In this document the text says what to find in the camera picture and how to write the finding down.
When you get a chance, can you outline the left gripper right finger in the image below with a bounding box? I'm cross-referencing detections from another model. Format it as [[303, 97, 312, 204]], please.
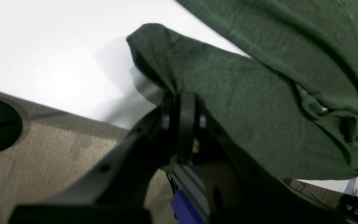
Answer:
[[179, 93, 206, 164]]

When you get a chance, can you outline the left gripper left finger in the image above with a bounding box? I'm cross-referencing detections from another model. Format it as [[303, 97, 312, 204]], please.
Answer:
[[160, 93, 179, 168]]

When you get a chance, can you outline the green long-sleeve shirt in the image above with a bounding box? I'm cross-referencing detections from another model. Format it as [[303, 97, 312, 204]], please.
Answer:
[[126, 0, 358, 180]]

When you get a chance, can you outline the black aluminium frame rail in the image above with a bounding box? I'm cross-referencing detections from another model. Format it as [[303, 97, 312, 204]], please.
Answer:
[[167, 164, 210, 224]]

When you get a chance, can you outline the blue handled clamp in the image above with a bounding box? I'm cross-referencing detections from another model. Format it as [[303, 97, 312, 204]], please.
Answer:
[[171, 189, 205, 224]]

